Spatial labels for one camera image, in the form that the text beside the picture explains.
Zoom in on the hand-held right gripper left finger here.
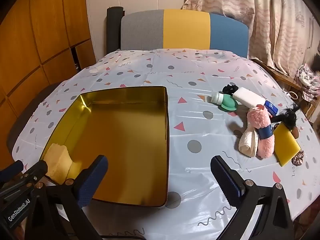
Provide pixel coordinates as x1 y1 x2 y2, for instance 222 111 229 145
25 155 108 240

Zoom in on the tricolour chair back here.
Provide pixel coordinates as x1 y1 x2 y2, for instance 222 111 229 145
120 9 250 58

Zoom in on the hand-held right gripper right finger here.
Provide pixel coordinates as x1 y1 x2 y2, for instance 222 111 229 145
210 155 294 240

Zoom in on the gold rectangular tin box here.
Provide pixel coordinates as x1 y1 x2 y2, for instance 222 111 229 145
40 86 170 207

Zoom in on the white bottle green silicone brush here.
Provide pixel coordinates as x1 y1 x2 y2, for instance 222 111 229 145
211 92 239 112

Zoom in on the white microfiber cloth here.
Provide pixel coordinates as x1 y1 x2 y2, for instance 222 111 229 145
238 127 260 158

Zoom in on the pink scrunchie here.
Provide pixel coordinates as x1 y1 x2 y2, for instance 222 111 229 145
291 150 305 166

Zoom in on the floral cloth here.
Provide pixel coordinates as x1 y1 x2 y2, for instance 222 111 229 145
296 64 320 100

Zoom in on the black hair piece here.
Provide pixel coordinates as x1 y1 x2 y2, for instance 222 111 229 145
270 104 300 130

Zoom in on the black scrunchie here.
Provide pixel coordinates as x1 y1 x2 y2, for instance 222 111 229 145
222 84 239 94

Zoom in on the beige patterned curtain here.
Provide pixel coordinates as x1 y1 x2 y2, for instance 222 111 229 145
185 0 320 80

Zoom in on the yellow sponge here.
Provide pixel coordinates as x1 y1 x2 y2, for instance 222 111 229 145
272 122 302 167

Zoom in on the wooden wardrobe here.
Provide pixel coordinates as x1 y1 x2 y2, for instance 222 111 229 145
0 0 97 160

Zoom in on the pink towel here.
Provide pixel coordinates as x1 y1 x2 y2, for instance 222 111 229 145
247 104 275 158

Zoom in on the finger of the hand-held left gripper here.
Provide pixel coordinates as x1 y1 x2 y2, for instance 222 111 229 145
23 160 49 180
0 160 24 181

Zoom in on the black rolled mat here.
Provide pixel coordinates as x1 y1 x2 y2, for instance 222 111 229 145
106 6 124 54

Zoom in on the yellow cloth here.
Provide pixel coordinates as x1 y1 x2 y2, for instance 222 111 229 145
44 143 73 183

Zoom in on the white sponge block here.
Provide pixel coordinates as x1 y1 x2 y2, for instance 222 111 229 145
232 87 266 108

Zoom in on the wooden side chair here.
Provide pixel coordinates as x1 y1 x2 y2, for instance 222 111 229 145
250 59 313 120

